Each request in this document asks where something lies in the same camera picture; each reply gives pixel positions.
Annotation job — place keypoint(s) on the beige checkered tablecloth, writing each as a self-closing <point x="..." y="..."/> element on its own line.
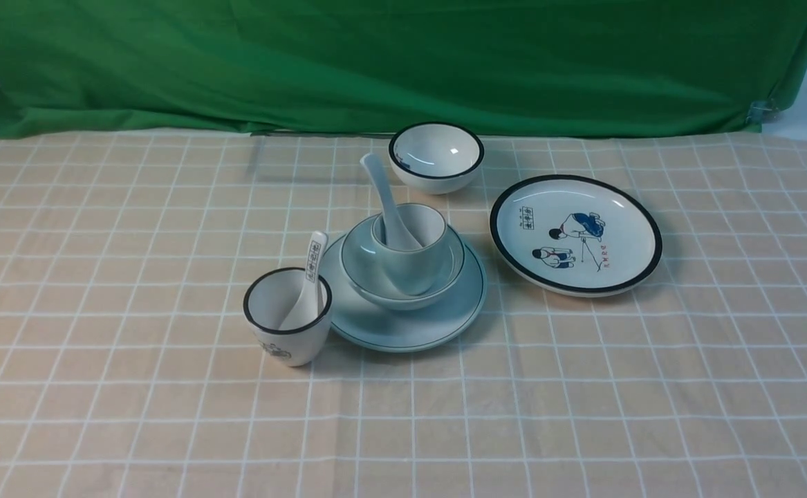
<point x="127" y="368"/>

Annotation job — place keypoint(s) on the metal clamp on backdrop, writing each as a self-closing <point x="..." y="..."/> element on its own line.
<point x="761" y="112"/>

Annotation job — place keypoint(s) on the pale blue cup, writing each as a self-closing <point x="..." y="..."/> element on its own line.
<point x="413" y="271"/>

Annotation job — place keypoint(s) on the pale blue bowl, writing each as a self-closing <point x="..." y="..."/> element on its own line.
<point x="358" y="263"/>

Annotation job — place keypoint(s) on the white spoon with characters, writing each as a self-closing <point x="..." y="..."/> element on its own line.
<point x="307" y="307"/>

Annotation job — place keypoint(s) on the pale blue plate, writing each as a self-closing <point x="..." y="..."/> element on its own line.
<point x="403" y="331"/>

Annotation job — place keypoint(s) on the illustrated black-rimmed plate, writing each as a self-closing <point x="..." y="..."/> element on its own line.
<point x="575" y="235"/>

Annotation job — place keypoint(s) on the small black-rimmed white bowl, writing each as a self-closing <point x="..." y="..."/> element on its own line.
<point x="435" y="157"/>

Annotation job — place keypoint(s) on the green backdrop cloth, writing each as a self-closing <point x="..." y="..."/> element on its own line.
<point x="576" y="69"/>

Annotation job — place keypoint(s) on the black-rimmed white cup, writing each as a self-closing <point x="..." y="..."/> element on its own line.
<point x="270" y="299"/>

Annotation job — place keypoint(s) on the pale blue ceramic spoon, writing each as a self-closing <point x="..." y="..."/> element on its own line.
<point x="397" y="236"/>

